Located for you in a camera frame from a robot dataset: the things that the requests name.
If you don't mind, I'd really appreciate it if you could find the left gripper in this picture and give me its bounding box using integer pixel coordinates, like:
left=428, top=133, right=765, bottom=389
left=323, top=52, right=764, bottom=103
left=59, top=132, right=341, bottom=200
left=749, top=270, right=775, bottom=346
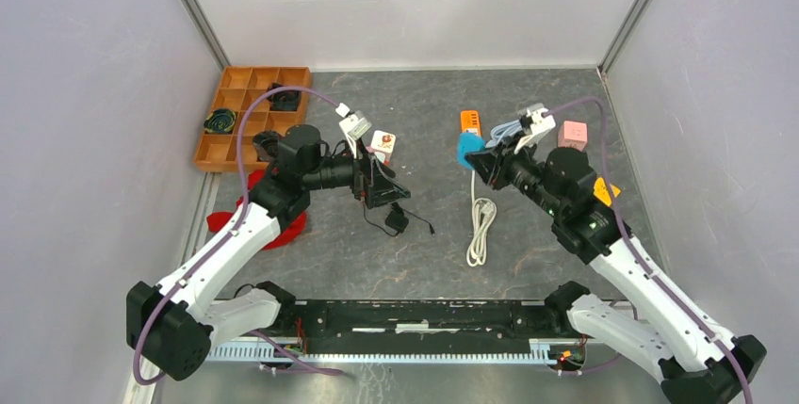
left=303, top=137, right=410, bottom=209

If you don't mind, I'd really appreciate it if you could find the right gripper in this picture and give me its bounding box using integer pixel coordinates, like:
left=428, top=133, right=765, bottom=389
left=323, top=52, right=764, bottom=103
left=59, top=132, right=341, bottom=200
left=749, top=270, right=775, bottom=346
left=465, top=130, right=563, bottom=219

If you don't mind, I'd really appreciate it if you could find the blue plug adapter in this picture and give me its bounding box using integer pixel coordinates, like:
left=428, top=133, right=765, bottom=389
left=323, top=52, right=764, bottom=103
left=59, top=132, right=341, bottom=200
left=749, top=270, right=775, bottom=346
left=456, top=131, right=485, bottom=170

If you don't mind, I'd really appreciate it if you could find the white tiger cube socket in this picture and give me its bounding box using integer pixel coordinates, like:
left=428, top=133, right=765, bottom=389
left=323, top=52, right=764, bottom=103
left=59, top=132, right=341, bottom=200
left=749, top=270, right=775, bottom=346
left=367, top=130, right=397, bottom=165

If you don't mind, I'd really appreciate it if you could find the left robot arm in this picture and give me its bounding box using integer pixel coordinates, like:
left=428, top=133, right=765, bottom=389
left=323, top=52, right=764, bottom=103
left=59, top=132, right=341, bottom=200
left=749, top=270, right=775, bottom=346
left=126, top=124, right=411, bottom=385

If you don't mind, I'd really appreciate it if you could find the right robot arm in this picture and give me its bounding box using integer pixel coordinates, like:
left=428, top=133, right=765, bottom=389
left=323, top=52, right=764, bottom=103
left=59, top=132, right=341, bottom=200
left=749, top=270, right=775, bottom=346
left=463, top=144, right=767, bottom=403

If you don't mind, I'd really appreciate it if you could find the orange power strip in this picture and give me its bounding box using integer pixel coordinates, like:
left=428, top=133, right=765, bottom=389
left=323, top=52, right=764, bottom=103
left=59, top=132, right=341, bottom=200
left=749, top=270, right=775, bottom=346
left=460, top=109, right=481, bottom=137

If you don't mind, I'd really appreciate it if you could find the pink cube socket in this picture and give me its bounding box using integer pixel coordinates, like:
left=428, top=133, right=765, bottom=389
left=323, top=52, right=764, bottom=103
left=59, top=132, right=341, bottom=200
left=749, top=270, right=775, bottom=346
left=557, top=121, right=588, bottom=151

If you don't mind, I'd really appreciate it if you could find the red cloth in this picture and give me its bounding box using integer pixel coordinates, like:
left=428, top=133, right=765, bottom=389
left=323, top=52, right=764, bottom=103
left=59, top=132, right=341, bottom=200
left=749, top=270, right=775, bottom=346
left=205, top=170, right=307, bottom=250

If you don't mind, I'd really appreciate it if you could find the yellow cube socket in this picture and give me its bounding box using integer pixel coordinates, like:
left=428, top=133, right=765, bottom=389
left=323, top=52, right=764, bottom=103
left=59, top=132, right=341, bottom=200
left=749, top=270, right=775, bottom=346
left=593, top=176, right=621, bottom=207

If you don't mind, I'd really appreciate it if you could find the black coiled item bottom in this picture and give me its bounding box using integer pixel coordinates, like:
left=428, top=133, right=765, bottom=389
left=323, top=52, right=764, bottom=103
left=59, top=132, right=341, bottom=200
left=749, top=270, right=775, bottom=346
left=252, top=130, right=282, bottom=162

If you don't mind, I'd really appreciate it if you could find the black coiled item top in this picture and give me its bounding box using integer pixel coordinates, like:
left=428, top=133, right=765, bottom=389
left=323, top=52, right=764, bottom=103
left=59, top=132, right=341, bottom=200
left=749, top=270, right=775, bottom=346
left=267, top=90, right=302, bottom=112

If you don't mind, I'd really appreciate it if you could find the black green coiled item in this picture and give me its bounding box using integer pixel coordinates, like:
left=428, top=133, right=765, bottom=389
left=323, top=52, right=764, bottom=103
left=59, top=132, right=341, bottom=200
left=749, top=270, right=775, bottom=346
left=203, top=107, right=237, bottom=135

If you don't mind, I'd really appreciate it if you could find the wooden compartment tray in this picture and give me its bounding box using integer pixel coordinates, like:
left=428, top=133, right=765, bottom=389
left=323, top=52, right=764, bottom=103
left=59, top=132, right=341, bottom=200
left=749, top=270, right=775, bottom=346
left=193, top=67, right=313, bottom=172

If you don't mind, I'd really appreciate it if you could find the black charger with cable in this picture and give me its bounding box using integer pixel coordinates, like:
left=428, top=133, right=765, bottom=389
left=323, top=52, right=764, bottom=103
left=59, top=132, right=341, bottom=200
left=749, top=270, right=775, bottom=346
left=362, top=202, right=436, bottom=237

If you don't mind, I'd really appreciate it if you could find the light blue cord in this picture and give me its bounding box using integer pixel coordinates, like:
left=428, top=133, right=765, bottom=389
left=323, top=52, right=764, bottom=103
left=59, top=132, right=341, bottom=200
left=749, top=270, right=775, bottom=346
left=489, top=119, right=522, bottom=148

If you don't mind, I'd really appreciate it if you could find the white power cord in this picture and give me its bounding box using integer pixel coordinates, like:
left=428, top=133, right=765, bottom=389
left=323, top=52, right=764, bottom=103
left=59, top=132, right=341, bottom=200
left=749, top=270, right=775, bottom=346
left=465, top=170, right=498, bottom=268

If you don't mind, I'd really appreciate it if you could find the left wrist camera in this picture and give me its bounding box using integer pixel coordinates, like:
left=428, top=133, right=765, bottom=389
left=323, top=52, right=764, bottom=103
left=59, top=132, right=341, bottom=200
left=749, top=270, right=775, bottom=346
left=335, top=103, right=371, bottom=158

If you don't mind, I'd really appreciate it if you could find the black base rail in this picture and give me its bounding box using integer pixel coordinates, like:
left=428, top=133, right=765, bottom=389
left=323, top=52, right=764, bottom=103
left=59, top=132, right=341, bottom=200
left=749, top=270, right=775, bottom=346
left=261, top=299, right=581, bottom=355

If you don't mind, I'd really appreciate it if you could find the white cable duct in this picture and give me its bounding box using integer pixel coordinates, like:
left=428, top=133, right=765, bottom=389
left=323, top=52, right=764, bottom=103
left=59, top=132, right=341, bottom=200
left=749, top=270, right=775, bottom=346
left=206, top=341, right=556, bottom=366

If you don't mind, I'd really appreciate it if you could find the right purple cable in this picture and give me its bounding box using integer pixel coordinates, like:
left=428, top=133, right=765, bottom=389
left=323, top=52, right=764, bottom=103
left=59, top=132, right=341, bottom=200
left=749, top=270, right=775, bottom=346
left=543, top=96, right=755, bottom=404

